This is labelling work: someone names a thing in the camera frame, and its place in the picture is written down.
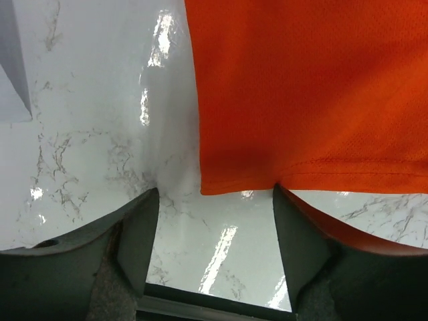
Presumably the orange t shirt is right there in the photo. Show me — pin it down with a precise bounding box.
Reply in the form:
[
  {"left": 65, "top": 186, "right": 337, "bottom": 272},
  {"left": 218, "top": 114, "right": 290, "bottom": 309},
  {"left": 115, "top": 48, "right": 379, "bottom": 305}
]
[{"left": 185, "top": 1, "right": 427, "bottom": 195}]

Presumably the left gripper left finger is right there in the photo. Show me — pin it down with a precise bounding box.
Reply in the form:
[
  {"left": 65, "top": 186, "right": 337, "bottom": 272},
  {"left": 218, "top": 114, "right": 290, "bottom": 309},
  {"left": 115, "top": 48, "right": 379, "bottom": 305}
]
[{"left": 1, "top": 189, "right": 159, "bottom": 320}]

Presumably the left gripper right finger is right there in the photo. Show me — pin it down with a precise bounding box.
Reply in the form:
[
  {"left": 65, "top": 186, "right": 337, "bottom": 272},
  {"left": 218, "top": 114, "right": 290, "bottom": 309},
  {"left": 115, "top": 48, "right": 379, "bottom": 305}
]
[{"left": 273, "top": 185, "right": 427, "bottom": 320}]

